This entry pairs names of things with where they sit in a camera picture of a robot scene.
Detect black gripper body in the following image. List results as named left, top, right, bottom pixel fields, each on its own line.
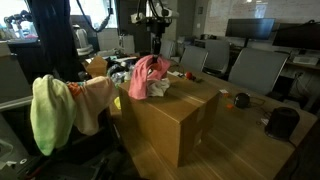
left=143, top=16, right=173, bottom=38

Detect pink cloth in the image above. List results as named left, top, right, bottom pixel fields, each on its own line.
left=128, top=54, right=172, bottom=101

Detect cream shirt with orange print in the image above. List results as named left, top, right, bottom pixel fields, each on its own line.
left=68, top=76, right=118, bottom=136

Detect light green towel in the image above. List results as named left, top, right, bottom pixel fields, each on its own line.
left=30, top=74, right=77, bottom=156

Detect small open cardboard box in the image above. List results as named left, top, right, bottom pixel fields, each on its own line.
left=84, top=55, right=109, bottom=79

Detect large brown cardboard box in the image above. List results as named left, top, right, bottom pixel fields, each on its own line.
left=119, top=70, right=221, bottom=168

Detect clear plastic bag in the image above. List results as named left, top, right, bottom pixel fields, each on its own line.
left=109, top=61, right=136, bottom=86

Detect black computer monitor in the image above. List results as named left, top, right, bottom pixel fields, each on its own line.
left=272, top=22, right=320, bottom=51
left=225, top=18, right=276, bottom=41

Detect white keyboard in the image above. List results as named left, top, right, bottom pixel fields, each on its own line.
left=292, top=55, right=320, bottom=67

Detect white wall whiteboard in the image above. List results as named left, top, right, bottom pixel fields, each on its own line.
left=203, top=0, right=320, bottom=38

